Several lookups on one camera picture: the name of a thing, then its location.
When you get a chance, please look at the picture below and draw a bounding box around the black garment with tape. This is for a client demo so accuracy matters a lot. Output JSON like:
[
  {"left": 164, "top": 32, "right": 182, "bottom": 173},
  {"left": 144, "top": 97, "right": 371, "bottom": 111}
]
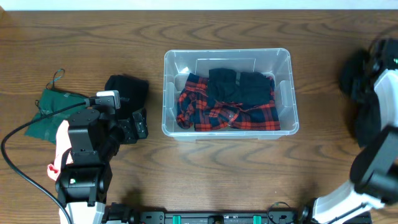
[{"left": 104, "top": 75, "right": 149, "bottom": 119}]

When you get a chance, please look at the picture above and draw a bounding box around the red black plaid shirt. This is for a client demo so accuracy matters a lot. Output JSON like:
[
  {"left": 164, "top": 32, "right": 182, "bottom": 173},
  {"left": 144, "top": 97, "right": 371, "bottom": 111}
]
[{"left": 175, "top": 73, "right": 280, "bottom": 132}]

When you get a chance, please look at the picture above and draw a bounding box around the black garment small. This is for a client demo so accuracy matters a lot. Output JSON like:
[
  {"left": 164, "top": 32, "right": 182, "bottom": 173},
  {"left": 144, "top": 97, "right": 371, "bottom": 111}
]
[{"left": 206, "top": 68, "right": 274, "bottom": 105}]

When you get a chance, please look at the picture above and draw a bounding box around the black hooded garment large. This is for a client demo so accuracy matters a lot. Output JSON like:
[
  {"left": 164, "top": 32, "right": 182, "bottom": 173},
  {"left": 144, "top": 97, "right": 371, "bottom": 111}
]
[{"left": 339, "top": 49, "right": 381, "bottom": 147}]

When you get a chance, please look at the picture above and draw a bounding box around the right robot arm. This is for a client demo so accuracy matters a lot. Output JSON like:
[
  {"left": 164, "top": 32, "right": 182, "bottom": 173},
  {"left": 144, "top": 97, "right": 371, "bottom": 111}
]
[{"left": 297, "top": 39, "right": 397, "bottom": 223}]

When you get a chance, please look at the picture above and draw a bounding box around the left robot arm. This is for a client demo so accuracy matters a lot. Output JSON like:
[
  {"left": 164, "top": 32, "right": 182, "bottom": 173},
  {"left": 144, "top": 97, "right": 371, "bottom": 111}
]
[{"left": 56, "top": 107, "right": 148, "bottom": 223}]

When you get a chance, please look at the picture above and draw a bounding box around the pink folded garment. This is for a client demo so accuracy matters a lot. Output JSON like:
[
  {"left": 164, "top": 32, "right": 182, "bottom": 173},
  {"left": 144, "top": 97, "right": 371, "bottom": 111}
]
[{"left": 47, "top": 120, "right": 72, "bottom": 181}]

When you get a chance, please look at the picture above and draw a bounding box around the dark green folded cloth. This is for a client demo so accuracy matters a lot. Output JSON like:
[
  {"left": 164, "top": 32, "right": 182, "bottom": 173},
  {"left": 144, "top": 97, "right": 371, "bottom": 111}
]
[{"left": 24, "top": 88, "right": 88, "bottom": 145}]

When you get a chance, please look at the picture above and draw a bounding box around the clear plastic storage bin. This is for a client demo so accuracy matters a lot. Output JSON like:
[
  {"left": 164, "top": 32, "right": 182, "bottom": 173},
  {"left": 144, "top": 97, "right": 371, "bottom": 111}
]
[{"left": 162, "top": 48, "right": 299, "bottom": 141}]

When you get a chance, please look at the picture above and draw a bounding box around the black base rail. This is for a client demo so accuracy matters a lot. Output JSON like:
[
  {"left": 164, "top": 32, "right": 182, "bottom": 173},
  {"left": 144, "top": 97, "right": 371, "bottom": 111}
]
[{"left": 105, "top": 202, "right": 373, "bottom": 224}]

